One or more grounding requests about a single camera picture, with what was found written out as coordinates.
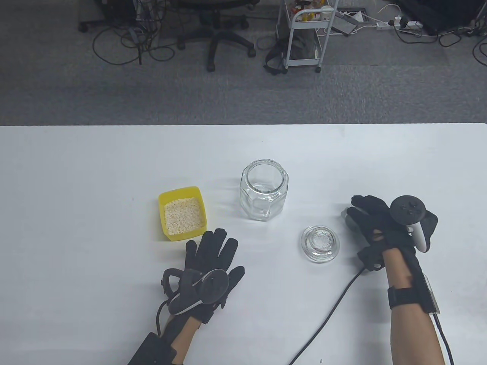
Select black equipment pile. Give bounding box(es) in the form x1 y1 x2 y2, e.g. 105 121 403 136
394 0 487 36

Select black office chair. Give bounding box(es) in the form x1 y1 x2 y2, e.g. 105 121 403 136
177 0 260 72

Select black right wrist sensor box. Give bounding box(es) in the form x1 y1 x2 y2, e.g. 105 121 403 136
422 274 441 314

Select white rice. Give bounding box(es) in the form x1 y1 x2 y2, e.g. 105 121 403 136
164 197 205 236

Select clear glass jar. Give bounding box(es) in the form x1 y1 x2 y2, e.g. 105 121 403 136
240 159 289 222

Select black right wrist strap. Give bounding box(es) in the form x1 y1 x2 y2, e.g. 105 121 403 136
388 285 427 311

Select yellow plastic box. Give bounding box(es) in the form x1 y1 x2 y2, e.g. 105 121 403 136
158 186 208 242

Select black left wrist sensor box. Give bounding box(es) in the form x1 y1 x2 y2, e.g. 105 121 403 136
127 332 178 365

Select black right wrist box cable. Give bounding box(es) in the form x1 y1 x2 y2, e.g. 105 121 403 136
431 312 456 365

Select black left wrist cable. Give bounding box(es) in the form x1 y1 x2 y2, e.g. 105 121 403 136
155 300 172 338

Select black white hand controller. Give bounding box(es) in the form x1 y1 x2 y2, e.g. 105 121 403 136
162 268 230 316
391 195 428 254

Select clear glass jar lid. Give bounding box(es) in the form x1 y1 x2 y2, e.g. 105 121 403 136
301 226 339 263

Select black floor cables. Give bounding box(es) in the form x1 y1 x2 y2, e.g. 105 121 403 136
92 22 177 65

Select black bag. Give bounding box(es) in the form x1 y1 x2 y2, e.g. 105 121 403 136
264 29 320 76

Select white wheeled cart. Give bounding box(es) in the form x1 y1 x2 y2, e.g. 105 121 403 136
277 0 339 74

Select person's right hand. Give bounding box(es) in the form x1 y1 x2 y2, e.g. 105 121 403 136
344 195 438 272

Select person's left forearm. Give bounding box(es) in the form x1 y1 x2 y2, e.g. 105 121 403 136
167 317 201 365

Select pale grey funnel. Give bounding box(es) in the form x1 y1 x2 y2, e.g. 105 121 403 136
340 206 360 232

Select person's right forearm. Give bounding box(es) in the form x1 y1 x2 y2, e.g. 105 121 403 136
382 247 446 365

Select person's left hand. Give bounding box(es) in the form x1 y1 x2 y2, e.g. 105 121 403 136
162 229 245 325

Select black right glove cable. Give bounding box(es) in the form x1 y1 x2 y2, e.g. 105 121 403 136
288 266 366 365

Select dark chair base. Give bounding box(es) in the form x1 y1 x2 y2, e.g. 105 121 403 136
78 0 138 33

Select black white right hand controller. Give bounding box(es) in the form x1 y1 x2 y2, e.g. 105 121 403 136
391 195 428 254

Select black wrist sensor box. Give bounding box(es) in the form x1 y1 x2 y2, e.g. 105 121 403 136
422 274 441 314
127 332 178 365

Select black white left hand controller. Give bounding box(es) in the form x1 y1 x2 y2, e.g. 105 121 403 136
162 268 230 316

